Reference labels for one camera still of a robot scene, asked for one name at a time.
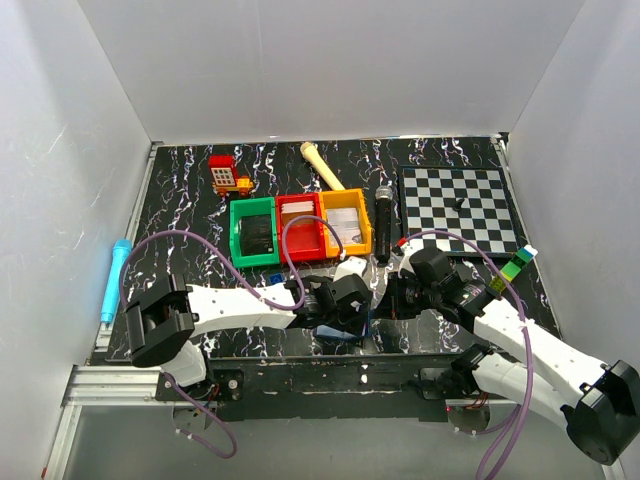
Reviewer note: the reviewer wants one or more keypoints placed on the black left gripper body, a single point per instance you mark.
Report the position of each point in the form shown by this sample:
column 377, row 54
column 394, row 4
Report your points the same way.
column 347, row 323

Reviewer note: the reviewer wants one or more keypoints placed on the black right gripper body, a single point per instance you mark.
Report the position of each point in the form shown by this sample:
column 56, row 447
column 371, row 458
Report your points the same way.
column 395, row 302

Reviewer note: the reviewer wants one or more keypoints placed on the navy blue card holder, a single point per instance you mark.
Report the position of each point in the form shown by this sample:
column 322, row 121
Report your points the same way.
column 329, row 333

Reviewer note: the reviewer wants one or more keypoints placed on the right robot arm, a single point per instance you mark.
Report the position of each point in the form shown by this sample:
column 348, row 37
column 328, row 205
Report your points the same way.
column 596, row 403

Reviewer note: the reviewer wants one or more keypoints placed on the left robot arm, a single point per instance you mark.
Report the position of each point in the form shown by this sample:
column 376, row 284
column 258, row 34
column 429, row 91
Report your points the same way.
column 163, row 320

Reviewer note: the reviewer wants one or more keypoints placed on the white cards in yellow bin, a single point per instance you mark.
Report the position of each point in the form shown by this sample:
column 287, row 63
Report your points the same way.
column 346, row 224

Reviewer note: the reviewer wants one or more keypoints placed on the orange cards in red bin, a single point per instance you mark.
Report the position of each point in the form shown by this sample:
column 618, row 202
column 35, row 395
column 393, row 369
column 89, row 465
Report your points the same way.
column 292, row 210

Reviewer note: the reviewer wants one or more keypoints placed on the blue toy brick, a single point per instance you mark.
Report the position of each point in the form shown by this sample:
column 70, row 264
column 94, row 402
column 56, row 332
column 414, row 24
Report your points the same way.
column 276, row 278

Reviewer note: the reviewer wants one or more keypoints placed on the red plastic bin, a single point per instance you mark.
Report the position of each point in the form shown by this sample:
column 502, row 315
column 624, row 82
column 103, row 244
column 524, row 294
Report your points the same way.
column 305, row 238

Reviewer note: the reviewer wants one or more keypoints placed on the black chess piece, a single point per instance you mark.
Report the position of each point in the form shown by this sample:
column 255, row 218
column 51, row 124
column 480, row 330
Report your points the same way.
column 458, row 205

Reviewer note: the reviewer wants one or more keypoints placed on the black white chessboard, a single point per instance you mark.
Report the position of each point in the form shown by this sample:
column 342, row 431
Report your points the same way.
column 473, row 203

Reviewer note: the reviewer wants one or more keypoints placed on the yellow green brick stack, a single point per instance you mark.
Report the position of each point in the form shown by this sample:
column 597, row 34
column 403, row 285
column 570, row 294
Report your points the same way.
column 518, row 262

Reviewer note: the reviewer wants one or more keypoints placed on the black microphone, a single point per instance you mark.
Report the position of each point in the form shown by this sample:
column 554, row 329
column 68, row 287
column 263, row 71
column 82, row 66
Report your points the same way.
column 383, row 223

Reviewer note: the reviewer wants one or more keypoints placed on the yellow plastic bin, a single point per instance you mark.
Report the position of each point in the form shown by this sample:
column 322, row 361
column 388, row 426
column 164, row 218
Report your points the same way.
column 350, row 198

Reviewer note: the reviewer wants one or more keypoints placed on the black object in green bin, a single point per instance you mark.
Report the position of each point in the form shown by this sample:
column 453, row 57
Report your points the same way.
column 255, row 235

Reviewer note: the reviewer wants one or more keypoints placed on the green plastic bin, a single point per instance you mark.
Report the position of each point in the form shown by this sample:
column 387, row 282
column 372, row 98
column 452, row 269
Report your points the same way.
column 247, row 207

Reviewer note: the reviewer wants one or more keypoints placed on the beige wooden microphone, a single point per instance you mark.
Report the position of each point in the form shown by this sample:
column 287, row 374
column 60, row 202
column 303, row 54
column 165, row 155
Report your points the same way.
column 311, row 154

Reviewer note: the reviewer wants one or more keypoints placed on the light blue toy microphone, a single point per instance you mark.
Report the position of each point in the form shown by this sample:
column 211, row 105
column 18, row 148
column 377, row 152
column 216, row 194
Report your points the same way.
column 120, row 252

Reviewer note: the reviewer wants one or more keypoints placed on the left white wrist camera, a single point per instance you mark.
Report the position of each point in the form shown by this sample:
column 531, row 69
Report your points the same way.
column 350, row 266

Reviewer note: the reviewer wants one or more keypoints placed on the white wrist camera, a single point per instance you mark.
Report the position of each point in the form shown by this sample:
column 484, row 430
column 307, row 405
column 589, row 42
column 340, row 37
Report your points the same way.
column 403, row 254
column 350, row 266

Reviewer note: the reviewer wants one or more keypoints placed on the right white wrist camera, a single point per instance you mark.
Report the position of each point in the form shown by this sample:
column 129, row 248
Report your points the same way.
column 403, row 254

